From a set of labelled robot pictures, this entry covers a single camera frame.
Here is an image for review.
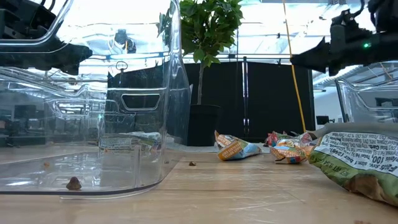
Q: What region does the clear plastic bin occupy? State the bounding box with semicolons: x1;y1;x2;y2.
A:
0;0;192;200
335;60;398;125

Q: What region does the large brown granola crumb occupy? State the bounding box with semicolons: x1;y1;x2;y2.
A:
65;176;83;191

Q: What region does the red green granola bar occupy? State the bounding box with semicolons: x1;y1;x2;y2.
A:
264;130;296;147

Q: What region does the black metal table frame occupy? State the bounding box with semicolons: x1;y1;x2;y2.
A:
182;52;295;63

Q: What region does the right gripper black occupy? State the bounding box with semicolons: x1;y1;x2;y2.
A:
290;30;398;77

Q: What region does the potted green plant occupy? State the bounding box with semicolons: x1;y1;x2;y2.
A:
157;0;245;147

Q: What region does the red orange snack packet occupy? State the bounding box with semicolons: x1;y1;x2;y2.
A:
269;136;310;165

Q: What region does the green blue granola bar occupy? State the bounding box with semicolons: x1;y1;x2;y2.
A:
307;123;398;208

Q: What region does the black partition panel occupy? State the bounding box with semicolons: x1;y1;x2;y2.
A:
105;60;315;146

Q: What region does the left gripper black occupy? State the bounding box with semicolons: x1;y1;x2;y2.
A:
0;39;93;75

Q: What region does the yellow cable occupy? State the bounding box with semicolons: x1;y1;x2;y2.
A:
281;0;307;133

